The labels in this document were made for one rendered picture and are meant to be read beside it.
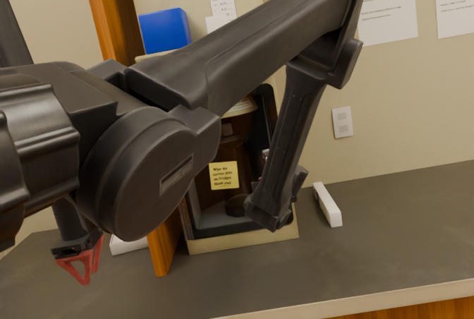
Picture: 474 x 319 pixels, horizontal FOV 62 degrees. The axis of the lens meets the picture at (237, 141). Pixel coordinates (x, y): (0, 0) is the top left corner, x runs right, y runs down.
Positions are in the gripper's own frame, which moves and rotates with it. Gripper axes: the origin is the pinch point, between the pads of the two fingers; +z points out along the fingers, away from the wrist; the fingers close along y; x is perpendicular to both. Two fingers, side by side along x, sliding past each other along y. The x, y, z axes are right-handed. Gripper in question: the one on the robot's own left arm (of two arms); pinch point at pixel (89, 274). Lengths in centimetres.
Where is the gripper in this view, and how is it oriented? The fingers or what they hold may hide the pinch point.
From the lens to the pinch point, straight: 89.4
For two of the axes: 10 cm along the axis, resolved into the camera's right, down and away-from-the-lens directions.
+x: -9.8, 1.8, 0.4
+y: 0.0, -2.2, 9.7
